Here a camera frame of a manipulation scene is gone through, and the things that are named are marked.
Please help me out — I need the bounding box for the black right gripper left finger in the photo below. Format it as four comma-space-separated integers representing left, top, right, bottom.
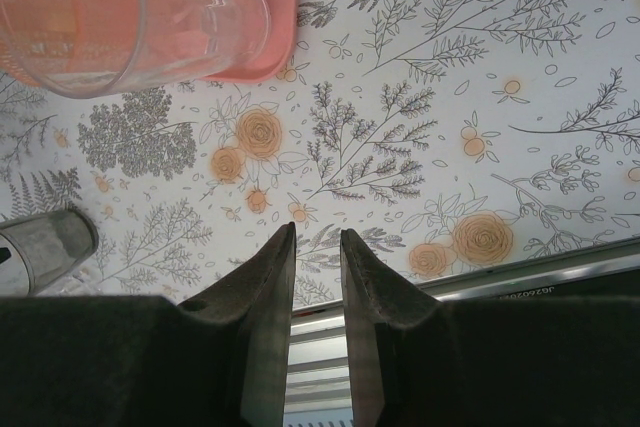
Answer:
0, 222, 297, 427

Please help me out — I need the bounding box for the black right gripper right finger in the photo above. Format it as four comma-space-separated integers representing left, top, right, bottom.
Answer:
340, 228, 640, 427

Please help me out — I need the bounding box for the dark grey glass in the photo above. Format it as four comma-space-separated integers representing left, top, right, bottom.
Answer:
0, 210, 100, 297

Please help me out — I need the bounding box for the tall clear glass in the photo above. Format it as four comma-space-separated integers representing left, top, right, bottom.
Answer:
0, 0, 274, 98

